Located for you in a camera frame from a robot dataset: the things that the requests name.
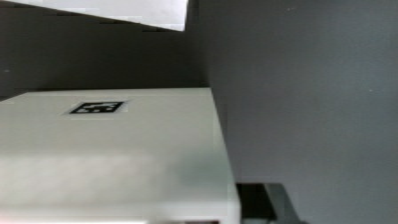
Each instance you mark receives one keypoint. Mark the white drawer cabinet box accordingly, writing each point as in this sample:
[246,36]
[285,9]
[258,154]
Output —
[114,158]

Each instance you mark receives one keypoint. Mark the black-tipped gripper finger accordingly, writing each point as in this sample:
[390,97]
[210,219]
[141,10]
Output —
[267,206]

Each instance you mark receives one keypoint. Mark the white L-shaped fence bar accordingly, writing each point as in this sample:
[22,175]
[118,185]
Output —
[159,13]

